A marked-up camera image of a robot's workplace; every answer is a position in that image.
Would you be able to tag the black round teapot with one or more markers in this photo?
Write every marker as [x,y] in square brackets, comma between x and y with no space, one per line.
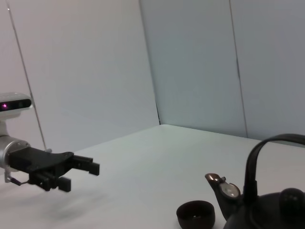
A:
[262,210]

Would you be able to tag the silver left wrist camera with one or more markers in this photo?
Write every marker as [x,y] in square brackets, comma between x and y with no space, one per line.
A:
[14,105]

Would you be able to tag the dark brown teacup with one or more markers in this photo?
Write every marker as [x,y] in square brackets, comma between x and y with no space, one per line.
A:
[195,213]

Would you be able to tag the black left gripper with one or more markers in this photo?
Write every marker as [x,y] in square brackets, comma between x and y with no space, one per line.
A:
[40,161]

